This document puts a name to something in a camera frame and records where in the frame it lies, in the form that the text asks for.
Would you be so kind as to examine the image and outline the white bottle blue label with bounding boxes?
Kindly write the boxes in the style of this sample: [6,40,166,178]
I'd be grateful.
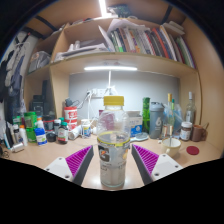
[34,125,48,146]

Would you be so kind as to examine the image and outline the light blue hairbrush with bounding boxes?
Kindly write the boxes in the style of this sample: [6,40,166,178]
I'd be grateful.
[130,132,150,144]

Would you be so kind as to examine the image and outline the wooden shelf unit with books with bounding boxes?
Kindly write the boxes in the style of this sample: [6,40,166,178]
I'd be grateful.
[23,14,203,124]

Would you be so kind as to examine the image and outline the hanging dark clothes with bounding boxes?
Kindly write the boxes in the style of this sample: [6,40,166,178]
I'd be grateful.
[0,36,31,104]

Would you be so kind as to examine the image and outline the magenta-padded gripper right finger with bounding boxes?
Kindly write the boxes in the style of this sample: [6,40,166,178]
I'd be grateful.
[131,143,184,186]

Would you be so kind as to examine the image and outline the white desk lamp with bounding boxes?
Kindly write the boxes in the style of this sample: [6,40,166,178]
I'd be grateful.
[83,65,138,101]

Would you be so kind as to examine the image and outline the dark bottle green cap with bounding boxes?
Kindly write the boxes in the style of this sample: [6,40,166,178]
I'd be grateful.
[57,121,70,145]

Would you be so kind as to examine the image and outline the ceiling light bar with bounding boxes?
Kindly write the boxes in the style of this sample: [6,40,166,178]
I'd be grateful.
[98,0,108,18]

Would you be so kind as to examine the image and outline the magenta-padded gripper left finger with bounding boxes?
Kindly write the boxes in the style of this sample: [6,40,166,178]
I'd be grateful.
[43,144,95,186]

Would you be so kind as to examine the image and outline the white bottle orange cap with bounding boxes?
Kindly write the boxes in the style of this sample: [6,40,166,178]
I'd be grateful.
[18,124,29,147]

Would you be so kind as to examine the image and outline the clear glass bottle white cap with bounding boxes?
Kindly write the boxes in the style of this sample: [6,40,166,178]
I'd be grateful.
[185,91,197,125]

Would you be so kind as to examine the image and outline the cream ceramic cup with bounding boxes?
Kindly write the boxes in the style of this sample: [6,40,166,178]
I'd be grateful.
[161,137,182,158]

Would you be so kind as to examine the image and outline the red and white canister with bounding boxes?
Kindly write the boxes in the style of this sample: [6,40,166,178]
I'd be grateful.
[63,106,78,131]

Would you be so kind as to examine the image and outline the white and blue carton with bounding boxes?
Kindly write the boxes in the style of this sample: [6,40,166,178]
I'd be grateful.
[127,110,144,138]

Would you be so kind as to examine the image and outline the grey shaker bottle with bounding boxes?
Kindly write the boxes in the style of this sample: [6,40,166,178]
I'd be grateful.
[148,101,165,140]

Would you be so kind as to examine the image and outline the green plastic container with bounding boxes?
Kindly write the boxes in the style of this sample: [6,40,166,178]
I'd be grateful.
[23,111,38,144]

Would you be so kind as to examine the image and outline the spoon in cream cup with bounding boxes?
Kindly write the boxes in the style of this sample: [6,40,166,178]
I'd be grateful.
[168,125,174,148]

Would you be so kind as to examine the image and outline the brown jar white lid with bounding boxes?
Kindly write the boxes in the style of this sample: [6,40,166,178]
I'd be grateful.
[179,121,193,142]

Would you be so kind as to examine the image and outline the brown mug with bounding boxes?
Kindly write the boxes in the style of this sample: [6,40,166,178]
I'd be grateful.
[190,123,208,143]

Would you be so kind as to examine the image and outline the flat round red coaster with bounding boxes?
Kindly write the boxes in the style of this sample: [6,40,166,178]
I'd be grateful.
[185,145,200,156]

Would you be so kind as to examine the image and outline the clear drink bottle yellow cap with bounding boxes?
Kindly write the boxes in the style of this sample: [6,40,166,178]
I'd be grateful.
[96,95,132,189]

